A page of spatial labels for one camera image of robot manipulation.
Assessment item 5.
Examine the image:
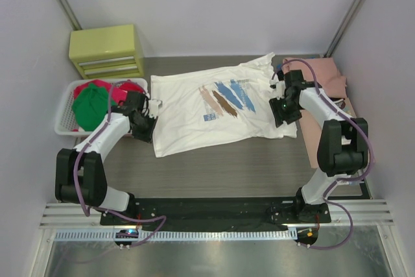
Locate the white slotted cable duct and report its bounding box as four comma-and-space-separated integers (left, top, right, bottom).
54, 228, 298, 243

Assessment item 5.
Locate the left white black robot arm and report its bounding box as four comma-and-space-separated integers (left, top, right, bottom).
54, 91, 162, 222

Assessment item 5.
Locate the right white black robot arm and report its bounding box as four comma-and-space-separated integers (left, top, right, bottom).
269, 70, 369, 223

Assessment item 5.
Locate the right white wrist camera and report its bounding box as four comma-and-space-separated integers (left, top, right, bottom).
270, 79, 285, 99

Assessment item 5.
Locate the yellow picture book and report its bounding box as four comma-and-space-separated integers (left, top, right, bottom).
334, 98, 355, 116

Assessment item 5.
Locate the pink folded t shirt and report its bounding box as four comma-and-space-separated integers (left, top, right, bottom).
282, 58, 347, 99

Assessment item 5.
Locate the red t shirt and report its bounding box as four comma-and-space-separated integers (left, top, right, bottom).
73, 78, 147, 132

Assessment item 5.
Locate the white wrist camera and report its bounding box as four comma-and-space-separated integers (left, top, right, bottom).
270, 79, 285, 99
143, 99, 163, 119

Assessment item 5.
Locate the green t shirt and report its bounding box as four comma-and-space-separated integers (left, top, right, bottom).
71, 82, 109, 132

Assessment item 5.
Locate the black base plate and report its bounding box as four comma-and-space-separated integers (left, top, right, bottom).
99, 196, 335, 230

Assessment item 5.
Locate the brown cardboard sheet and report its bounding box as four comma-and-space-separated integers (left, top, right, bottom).
297, 97, 377, 169

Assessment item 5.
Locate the white printed t shirt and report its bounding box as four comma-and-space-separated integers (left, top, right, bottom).
150, 53, 297, 158

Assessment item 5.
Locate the black folded t shirt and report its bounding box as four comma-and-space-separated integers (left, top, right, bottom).
276, 64, 344, 102

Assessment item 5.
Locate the white plastic basket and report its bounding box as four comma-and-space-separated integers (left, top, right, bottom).
54, 78, 147, 137

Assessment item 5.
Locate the yellow-green drawer box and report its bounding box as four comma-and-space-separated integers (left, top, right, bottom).
69, 24, 145, 79

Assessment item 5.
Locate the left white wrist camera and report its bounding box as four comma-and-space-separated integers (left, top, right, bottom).
143, 99, 163, 119

